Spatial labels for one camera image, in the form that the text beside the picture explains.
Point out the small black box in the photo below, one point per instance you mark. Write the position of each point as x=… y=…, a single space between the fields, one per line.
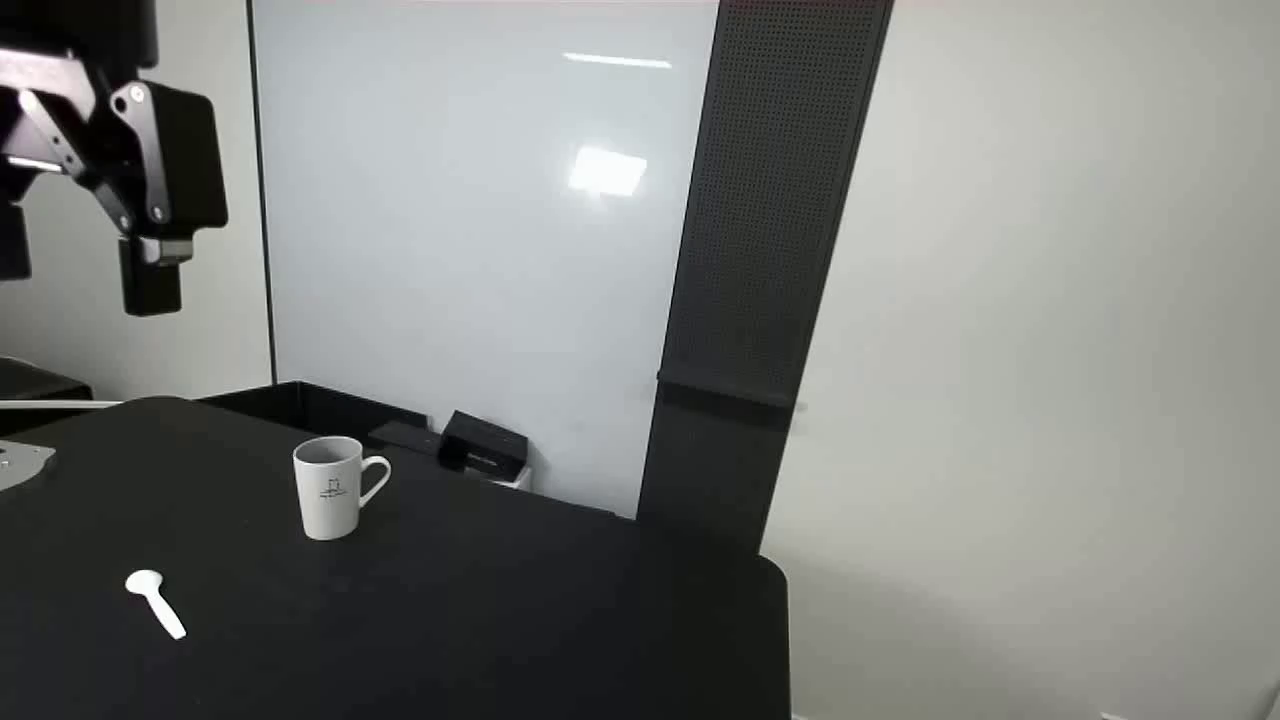
x=483 y=444

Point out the silver metal mounting plate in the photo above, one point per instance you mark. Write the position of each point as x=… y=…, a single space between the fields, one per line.
x=23 y=465

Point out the dark vertical pillar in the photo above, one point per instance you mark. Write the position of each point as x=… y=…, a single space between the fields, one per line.
x=745 y=267

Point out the white ceramic mug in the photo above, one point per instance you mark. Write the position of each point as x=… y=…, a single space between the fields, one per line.
x=324 y=490

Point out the white plastic spoon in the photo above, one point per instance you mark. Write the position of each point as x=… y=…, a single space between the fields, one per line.
x=150 y=599

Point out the large whiteboard panel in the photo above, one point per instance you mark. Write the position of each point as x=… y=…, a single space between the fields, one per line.
x=464 y=243

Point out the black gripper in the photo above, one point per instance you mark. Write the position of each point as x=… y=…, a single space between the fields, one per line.
x=55 y=32

